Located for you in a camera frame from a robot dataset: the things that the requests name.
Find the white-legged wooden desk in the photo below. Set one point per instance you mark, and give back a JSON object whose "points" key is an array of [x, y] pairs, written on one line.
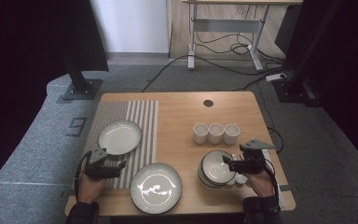
{"points": [[227, 25]]}

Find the person's right hand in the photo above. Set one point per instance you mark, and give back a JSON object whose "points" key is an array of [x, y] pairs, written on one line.
{"points": [[261, 186]]}

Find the black table grommet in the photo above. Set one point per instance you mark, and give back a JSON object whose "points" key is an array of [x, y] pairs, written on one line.
{"points": [[208, 103]]}

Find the person's left hand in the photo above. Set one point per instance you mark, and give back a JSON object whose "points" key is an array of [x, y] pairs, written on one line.
{"points": [[88, 191]]}

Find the black curtain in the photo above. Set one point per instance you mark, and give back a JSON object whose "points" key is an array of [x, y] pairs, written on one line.
{"points": [[18, 62], [354, 77]]}

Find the grey striped placemat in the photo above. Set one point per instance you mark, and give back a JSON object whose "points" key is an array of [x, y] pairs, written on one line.
{"points": [[146, 115]]}

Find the white ribbed cup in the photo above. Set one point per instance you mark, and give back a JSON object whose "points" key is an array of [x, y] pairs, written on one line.
{"points": [[200, 133], [216, 133], [231, 134]]}

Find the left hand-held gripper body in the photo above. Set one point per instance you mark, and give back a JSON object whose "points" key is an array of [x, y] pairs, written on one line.
{"points": [[96, 172]]}

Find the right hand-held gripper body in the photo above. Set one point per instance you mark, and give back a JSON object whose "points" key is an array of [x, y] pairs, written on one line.
{"points": [[253, 163]]}

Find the black metal stand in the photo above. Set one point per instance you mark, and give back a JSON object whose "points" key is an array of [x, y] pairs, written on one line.
{"points": [[80, 85], [292, 90]]}

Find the grey tape strip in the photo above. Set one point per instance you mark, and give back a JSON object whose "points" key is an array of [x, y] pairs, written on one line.
{"points": [[288, 188], [66, 194]]}

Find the grey plate with black rim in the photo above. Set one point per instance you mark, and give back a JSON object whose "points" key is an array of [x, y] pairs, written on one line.
{"points": [[119, 137], [155, 199]]}

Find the white power strip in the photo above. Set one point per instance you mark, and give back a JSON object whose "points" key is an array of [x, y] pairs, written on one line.
{"points": [[276, 77]]}

